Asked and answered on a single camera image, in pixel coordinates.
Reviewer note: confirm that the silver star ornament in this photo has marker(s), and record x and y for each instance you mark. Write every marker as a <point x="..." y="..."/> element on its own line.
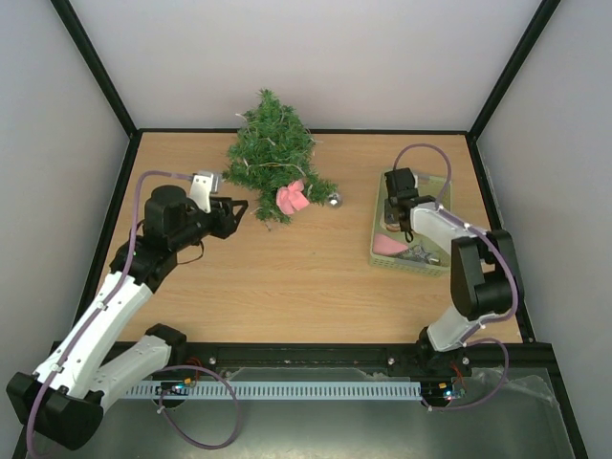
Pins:
<point x="419" y="254"/>

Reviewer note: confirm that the green perforated plastic basket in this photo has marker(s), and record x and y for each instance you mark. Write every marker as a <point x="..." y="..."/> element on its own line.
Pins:
<point x="396" y="264"/>

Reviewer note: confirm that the pink felt bow ornament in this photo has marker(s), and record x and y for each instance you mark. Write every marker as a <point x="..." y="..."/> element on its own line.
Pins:
<point x="291" y="198"/>

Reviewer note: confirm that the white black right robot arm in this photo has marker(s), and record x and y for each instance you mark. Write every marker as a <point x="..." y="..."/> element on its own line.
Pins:
<point x="485" y="284"/>

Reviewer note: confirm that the black front mounting rail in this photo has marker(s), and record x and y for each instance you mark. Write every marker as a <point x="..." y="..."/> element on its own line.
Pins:
<point x="376" y="356"/>

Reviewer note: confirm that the snowman ornament brown hat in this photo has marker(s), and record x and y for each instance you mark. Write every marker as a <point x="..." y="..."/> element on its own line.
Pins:
<point x="396" y="217"/>

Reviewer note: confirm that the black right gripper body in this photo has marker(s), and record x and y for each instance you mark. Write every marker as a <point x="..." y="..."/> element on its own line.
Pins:
<point x="392" y="211"/>

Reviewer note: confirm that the silver disco ball ornament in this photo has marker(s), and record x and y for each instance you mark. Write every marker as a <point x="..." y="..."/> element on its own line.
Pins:
<point x="334" y="200"/>

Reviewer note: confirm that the small green christmas tree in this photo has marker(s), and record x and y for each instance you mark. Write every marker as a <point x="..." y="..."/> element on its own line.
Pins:
<point x="265" y="181"/>

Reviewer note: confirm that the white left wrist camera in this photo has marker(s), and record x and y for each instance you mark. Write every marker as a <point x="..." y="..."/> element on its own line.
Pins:
<point x="203" y="185"/>

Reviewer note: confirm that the light blue slotted cable duct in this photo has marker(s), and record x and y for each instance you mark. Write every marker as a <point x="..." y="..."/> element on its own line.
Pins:
<point x="279" y="391"/>

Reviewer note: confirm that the clear led string lights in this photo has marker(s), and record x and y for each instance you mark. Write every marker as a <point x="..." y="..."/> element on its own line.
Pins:
<point x="273" y="134"/>

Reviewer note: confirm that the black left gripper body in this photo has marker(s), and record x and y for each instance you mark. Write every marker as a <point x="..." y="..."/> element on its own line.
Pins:
<point x="224" y="223"/>

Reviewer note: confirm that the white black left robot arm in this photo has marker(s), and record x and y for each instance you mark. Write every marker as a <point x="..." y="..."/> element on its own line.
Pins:
<point x="65" y="398"/>

